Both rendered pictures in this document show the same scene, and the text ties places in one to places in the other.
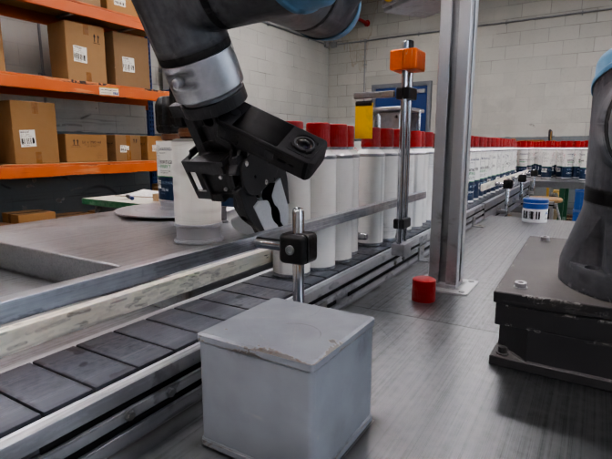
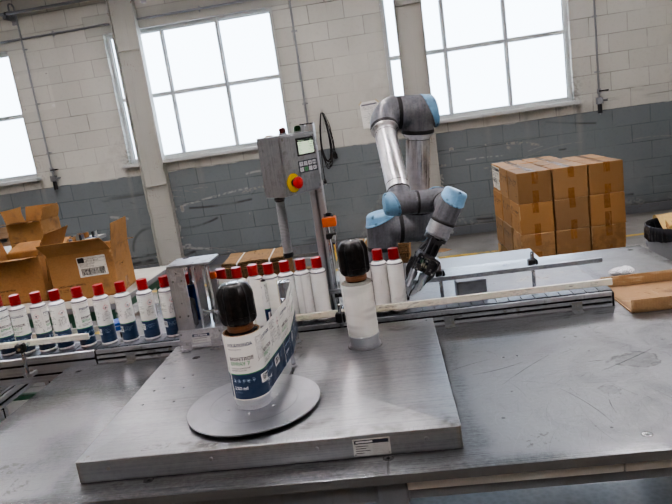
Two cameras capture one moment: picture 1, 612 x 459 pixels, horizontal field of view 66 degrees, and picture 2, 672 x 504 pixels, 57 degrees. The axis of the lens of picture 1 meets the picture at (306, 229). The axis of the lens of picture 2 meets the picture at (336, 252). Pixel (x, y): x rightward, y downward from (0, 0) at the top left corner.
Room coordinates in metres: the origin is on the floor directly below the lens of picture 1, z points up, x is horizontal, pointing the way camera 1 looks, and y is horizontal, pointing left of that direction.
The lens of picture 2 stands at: (1.61, 1.65, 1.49)
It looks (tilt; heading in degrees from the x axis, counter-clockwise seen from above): 12 degrees down; 244
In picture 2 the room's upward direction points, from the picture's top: 8 degrees counter-clockwise
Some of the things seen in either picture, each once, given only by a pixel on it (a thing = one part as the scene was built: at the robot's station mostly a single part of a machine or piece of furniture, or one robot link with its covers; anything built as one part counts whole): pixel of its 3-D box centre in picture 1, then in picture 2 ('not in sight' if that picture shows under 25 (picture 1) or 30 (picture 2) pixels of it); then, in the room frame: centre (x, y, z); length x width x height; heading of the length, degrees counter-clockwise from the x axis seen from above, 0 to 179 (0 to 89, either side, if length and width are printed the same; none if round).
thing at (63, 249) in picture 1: (208, 229); (287, 385); (1.12, 0.24, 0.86); 0.80 x 0.67 x 0.05; 149
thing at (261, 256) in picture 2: not in sight; (259, 270); (-0.32, -4.17, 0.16); 0.65 x 0.54 x 0.32; 152
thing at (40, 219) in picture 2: not in sight; (31, 227); (1.60, -4.46, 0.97); 0.43 x 0.42 x 0.37; 54
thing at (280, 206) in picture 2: not in sight; (283, 226); (0.87, -0.25, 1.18); 0.04 x 0.04 x 0.21
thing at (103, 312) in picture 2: (465, 169); (103, 314); (1.46, -0.49, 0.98); 0.05 x 0.05 x 0.20
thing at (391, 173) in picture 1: (382, 185); (304, 289); (0.88, -0.14, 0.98); 0.05 x 0.05 x 0.20
